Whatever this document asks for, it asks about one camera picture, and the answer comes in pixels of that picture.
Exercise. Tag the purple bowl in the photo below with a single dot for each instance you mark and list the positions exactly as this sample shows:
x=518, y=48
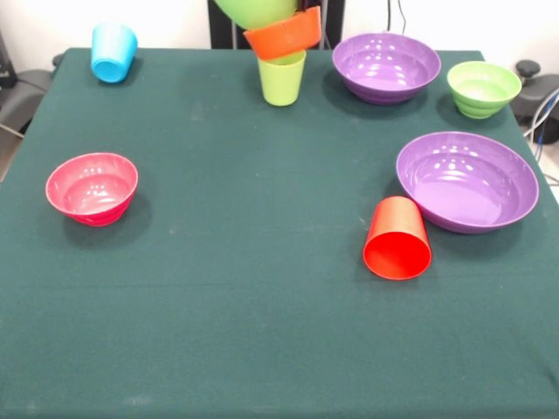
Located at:
x=467, y=187
x=384, y=65

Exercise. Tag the orange bowl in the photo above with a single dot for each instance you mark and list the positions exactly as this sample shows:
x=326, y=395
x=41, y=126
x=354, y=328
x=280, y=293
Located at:
x=284, y=39

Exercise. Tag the dark green tablecloth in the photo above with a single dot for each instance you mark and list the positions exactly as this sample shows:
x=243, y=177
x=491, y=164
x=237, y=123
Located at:
x=262, y=327

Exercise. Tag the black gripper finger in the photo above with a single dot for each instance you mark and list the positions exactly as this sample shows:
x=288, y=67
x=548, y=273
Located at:
x=303, y=4

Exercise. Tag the small green bowl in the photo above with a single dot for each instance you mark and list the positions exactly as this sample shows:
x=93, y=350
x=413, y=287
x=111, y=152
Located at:
x=482, y=94

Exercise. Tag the red cup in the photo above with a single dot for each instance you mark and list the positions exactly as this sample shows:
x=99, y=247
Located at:
x=397, y=257

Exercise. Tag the yellow-green cup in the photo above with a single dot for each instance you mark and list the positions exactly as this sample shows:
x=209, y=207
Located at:
x=281, y=83

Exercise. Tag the large green bowl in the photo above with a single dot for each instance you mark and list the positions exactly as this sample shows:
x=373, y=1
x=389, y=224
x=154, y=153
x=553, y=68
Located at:
x=257, y=11

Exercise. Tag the pink bowl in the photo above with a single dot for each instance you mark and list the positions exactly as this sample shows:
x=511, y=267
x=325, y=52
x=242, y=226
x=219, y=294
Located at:
x=91, y=196

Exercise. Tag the blue cup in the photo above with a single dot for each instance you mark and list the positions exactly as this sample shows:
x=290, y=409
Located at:
x=111, y=54

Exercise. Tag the black chair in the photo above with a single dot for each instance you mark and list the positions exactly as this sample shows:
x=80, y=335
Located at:
x=22, y=98
x=539, y=94

